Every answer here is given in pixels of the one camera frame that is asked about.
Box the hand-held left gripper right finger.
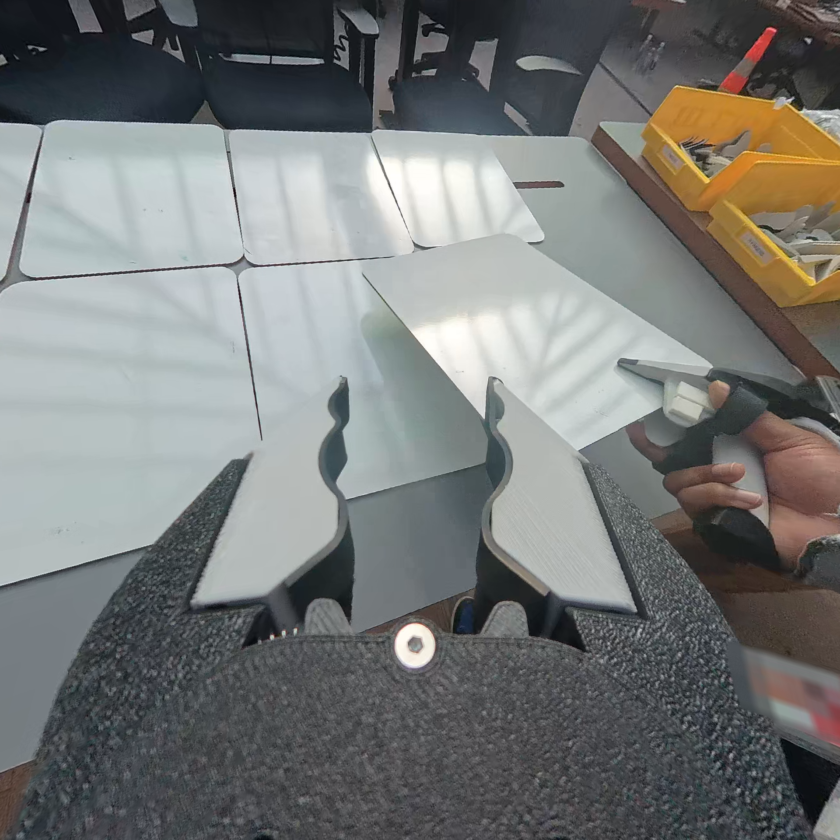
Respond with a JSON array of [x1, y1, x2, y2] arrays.
[[474, 376, 639, 648]]

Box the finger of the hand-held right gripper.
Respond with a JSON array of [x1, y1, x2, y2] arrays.
[[616, 356, 715, 422]]

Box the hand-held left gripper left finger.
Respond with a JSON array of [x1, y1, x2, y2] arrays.
[[189, 376, 357, 643]]

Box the white rounded board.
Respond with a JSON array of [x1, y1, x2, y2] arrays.
[[361, 233, 715, 454]]

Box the person's right hand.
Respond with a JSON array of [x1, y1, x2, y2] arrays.
[[625, 381, 840, 567]]

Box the yellow parts bins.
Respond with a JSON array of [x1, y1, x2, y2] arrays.
[[591, 121, 840, 382]]

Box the pile of grey plastic parts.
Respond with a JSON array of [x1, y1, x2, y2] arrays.
[[748, 200, 840, 283], [676, 130, 775, 178]]

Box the orange traffic cone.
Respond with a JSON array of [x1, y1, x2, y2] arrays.
[[718, 26, 778, 96]]

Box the black office chair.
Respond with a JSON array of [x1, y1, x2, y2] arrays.
[[390, 0, 631, 135], [0, 0, 206, 126], [197, 0, 382, 132]]

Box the row of white boards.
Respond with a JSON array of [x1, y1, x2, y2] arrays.
[[0, 120, 547, 588]]

